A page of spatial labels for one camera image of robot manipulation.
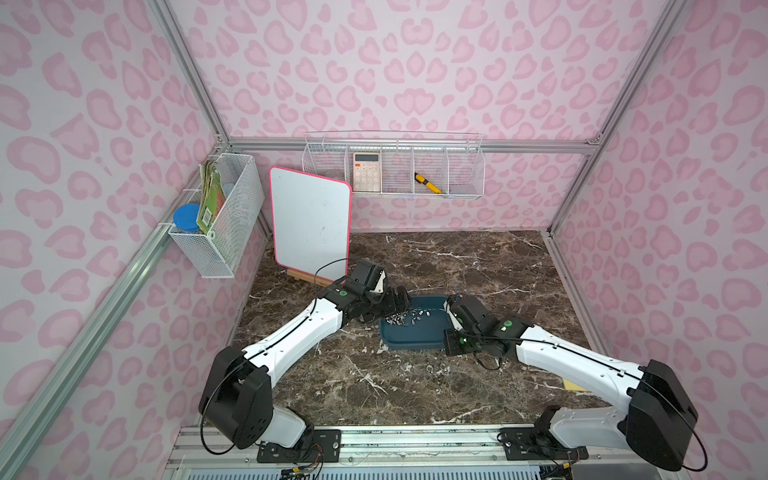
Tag green paper cards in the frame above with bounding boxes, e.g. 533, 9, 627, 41
196, 160, 226, 234

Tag white wire wall shelf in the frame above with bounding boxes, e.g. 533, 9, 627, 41
301, 132, 486, 198

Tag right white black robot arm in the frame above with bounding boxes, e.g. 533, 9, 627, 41
444, 295, 698, 472

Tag pink framed whiteboard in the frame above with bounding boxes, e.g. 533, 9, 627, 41
269, 167, 352, 281

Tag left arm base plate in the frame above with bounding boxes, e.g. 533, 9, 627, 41
257, 428, 342, 464

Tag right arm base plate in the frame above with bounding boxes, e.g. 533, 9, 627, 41
497, 427, 589, 462

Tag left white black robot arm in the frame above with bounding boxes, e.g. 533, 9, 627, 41
198, 285, 412, 451

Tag blue round lid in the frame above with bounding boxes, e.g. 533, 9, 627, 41
173, 203, 200, 233

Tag white mesh wall basket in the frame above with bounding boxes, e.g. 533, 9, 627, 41
169, 153, 265, 279

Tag white pink calculator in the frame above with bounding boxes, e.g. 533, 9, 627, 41
352, 152, 381, 193

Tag teal plastic storage box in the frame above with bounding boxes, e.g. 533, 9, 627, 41
378, 296, 453, 350

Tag yellow sticky note pad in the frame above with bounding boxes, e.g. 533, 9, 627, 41
563, 379, 588, 392

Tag pile of silver wing nuts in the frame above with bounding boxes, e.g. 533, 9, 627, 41
383, 308, 442, 327

